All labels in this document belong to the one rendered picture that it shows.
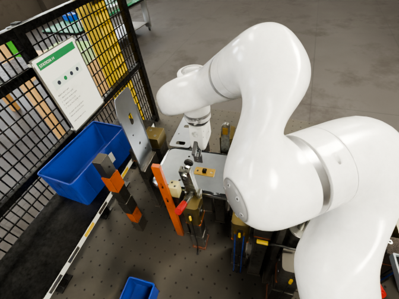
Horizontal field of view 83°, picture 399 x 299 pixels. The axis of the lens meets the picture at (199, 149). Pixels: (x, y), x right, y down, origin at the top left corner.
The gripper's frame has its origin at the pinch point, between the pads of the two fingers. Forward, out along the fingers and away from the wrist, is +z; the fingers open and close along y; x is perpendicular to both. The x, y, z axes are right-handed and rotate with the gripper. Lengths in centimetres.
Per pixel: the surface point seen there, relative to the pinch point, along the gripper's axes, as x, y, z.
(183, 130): 16.6, 22.7, 12.4
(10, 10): 647, 454, 67
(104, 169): 28.5, -18.3, -4.2
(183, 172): 0.2, -17.5, -8.8
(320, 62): -93, 314, 112
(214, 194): -6.5, -9.9, 11.8
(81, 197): 37.5, -25.8, 4.5
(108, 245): 41, -29, 42
